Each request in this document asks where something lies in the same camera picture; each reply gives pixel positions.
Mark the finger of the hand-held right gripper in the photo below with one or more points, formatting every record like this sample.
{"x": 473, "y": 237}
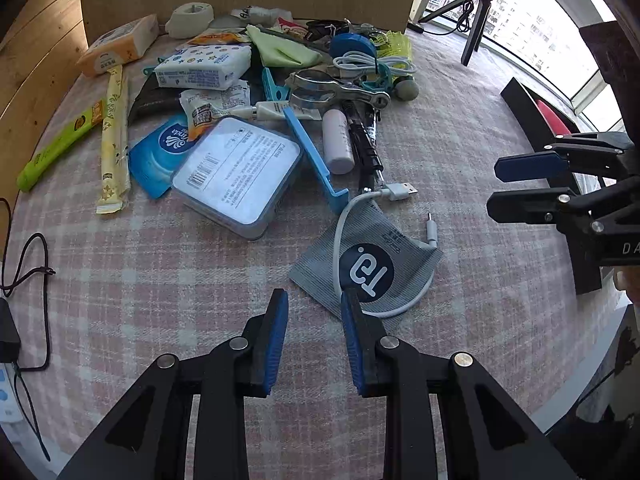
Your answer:
{"x": 525, "y": 205}
{"x": 530, "y": 166}

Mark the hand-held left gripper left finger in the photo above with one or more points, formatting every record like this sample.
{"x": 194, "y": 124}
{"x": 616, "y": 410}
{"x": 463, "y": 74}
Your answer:
{"x": 275, "y": 340}

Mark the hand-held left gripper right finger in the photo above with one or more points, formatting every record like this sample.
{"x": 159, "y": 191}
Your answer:
{"x": 350, "y": 345}

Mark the red cloth bag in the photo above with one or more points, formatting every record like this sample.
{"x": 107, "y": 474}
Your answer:
{"x": 550, "y": 117}

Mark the black storage box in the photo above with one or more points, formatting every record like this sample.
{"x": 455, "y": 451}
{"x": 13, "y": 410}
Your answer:
{"x": 525, "y": 110}

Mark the grey mask packet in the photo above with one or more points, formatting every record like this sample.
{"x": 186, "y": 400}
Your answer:
{"x": 367, "y": 270}

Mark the pink plaid tablecloth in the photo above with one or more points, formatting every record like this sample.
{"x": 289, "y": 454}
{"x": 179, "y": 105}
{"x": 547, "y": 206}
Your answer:
{"x": 200, "y": 285}

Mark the dark brown panel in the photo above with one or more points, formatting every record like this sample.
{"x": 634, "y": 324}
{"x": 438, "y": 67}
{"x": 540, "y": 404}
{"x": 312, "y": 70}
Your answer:
{"x": 615, "y": 70}

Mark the black tripod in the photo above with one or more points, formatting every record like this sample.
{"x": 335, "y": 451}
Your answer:
{"x": 472, "y": 40}

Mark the black pen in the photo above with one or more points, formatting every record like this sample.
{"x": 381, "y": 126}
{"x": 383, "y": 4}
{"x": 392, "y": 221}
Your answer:
{"x": 372, "y": 160}
{"x": 357, "y": 132}

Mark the blue labelled retail package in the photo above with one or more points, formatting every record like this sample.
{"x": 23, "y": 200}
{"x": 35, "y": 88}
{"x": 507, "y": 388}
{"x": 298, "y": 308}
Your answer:
{"x": 235, "y": 175}

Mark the yellow shuttlecock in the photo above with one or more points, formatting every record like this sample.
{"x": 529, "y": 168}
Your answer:
{"x": 397, "y": 47}

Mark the blue phone stand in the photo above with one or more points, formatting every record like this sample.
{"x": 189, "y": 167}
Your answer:
{"x": 312, "y": 160}

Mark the white pink bottle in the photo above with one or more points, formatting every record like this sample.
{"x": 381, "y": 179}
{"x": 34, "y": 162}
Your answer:
{"x": 339, "y": 142}

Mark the blue tissue packet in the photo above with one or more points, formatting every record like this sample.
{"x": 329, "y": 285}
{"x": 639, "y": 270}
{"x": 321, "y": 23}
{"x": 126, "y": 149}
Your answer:
{"x": 160, "y": 160}

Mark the blue tape roll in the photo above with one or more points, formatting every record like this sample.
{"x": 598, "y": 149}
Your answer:
{"x": 350, "y": 44}

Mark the large silver metal clip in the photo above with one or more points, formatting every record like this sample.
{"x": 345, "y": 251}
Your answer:
{"x": 320, "y": 91}

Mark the white ointment tube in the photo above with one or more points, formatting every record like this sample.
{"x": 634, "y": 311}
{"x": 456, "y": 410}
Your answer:
{"x": 277, "y": 110}

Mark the white sachet packet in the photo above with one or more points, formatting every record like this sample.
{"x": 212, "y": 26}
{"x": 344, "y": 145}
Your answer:
{"x": 210, "y": 105}

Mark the blue clothespin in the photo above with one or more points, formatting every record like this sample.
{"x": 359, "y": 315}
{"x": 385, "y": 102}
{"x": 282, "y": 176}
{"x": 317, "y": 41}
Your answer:
{"x": 272, "y": 90}

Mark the yellow chopstick wrapper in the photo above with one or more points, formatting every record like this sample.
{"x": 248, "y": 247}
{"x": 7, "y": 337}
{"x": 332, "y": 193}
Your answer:
{"x": 112, "y": 145}

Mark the black power adapter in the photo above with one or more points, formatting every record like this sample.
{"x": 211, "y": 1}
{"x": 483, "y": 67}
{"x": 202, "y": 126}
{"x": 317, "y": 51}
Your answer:
{"x": 7, "y": 332}

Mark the black foil packet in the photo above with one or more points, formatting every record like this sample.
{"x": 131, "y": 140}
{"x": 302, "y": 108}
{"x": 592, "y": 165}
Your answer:
{"x": 150, "y": 102}

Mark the green cloth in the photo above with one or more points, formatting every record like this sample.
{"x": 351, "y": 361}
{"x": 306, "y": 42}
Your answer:
{"x": 285, "y": 50}

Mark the red white snack packet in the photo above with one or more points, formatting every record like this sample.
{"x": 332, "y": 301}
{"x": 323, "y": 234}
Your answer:
{"x": 290, "y": 27}

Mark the star print tissue packet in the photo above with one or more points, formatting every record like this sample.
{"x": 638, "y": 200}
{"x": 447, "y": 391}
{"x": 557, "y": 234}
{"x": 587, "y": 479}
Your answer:
{"x": 205, "y": 65}

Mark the green snack bar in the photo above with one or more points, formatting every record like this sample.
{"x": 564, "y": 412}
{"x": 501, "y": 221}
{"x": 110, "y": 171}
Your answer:
{"x": 55, "y": 150}

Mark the orange snack packet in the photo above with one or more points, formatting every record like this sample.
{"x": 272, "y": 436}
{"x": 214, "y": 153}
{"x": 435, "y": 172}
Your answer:
{"x": 215, "y": 37}

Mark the clear plastic wrapped item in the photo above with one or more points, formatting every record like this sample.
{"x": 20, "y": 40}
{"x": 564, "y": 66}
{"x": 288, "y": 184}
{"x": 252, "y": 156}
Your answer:
{"x": 260, "y": 12}

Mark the white tape roll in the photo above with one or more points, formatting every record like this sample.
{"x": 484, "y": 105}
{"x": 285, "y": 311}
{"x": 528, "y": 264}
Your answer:
{"x": 190, "y": 20}

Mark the orange white tissue packet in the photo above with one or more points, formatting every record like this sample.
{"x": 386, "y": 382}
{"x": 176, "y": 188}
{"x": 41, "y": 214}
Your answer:
{"x": 117, "y": 42}

